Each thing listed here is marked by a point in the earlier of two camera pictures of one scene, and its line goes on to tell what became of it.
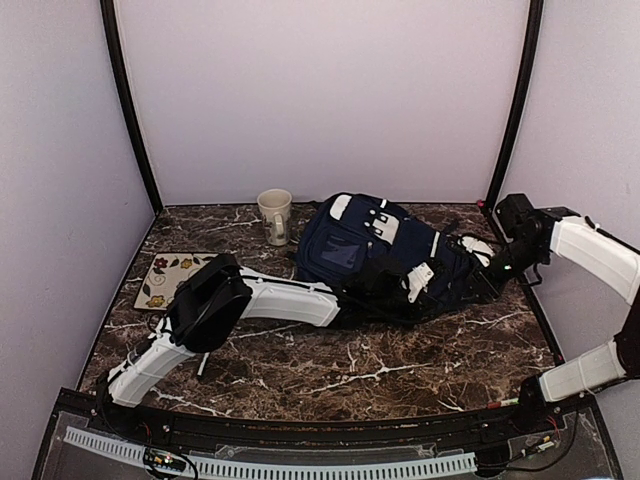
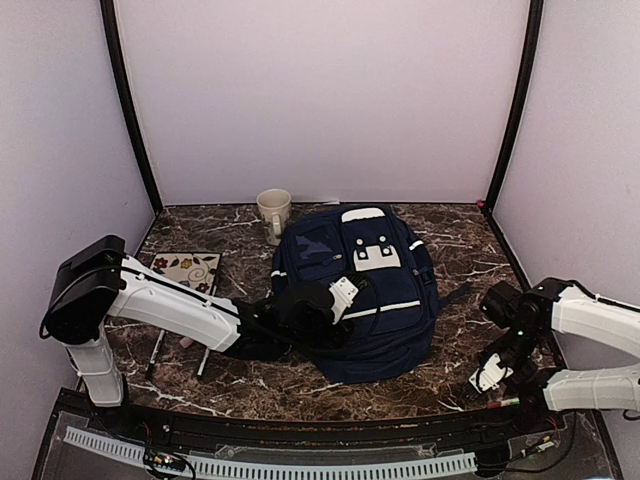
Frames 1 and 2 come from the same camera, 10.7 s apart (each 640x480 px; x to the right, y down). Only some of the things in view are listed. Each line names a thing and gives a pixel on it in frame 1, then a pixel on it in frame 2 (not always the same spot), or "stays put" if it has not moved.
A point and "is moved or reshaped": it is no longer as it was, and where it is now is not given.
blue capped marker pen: [206, 355] stays put
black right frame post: [535, 26] stays put
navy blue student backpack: [343, 227] is moved or reshaped
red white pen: [503, 403] stays put
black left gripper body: [382, 305] -> [335, 342]
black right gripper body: [479, 275] -> [520, 381]
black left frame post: [109, 14] stays put
